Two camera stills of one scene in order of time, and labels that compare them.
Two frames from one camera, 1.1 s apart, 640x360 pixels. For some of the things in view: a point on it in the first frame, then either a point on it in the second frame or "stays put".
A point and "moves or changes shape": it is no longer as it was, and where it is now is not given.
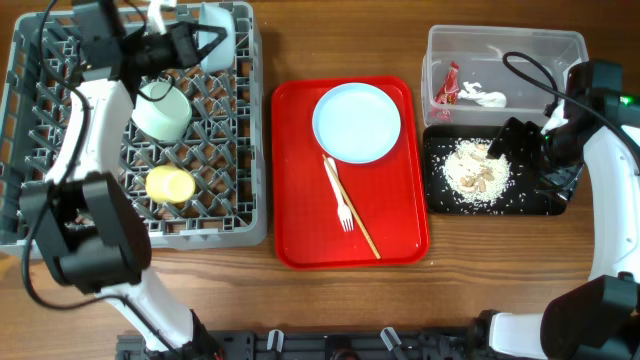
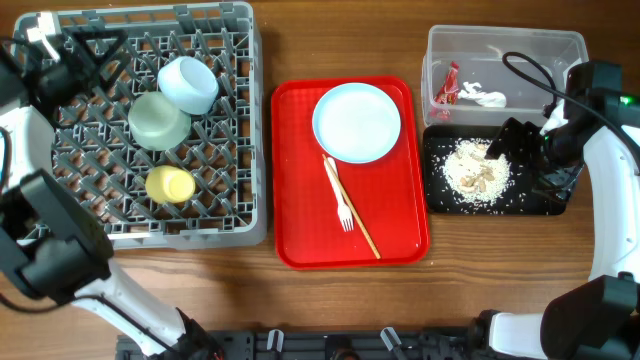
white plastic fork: (344, 211) stays put
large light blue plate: (356, 122) stays put
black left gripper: (186, 41) → (86, 67)
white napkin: (493, 99) stays put
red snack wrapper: (449, 93) stays put
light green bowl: (167, 119) moves or changes shape
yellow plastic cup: (169, 185) stays put
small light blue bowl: (223, 56) → (189, 82)
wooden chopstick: (352, 206) stays put
